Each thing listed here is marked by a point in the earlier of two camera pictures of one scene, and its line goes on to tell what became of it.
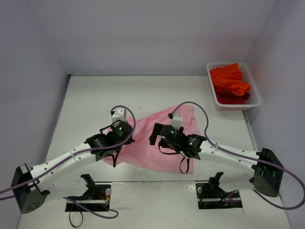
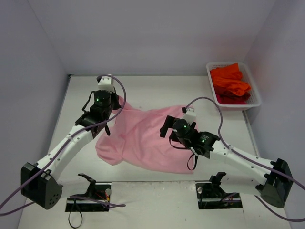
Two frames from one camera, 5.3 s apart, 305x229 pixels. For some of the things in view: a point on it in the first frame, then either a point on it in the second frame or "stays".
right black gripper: x=154 y=134 to x=167 y=125
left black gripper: x=128 y=140 to x=115 y=100
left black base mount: x=98 y=199 stays
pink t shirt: x=141 y=153 stays
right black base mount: x=212 y=195 stays
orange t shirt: x=230 y=78 stays
